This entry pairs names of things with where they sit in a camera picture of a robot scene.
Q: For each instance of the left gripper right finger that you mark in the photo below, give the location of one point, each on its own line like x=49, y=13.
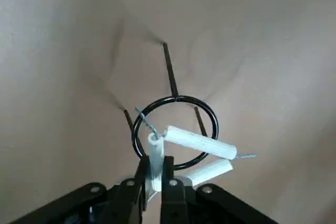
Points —
x=173, y=203

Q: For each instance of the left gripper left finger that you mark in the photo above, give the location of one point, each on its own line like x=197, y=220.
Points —
x=126, y=203

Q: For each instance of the white clay triangle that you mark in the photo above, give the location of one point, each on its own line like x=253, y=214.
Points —
x=199, y=142

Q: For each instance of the black metal tripod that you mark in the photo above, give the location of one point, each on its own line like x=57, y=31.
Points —
x=170, y=72

